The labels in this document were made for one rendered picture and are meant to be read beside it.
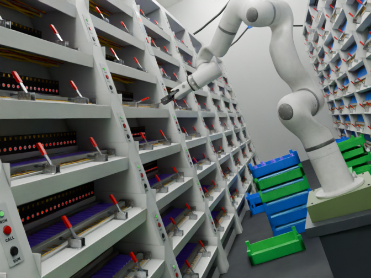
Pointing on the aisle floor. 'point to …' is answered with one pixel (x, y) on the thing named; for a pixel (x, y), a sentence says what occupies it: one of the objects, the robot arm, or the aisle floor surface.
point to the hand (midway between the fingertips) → (165, 100)
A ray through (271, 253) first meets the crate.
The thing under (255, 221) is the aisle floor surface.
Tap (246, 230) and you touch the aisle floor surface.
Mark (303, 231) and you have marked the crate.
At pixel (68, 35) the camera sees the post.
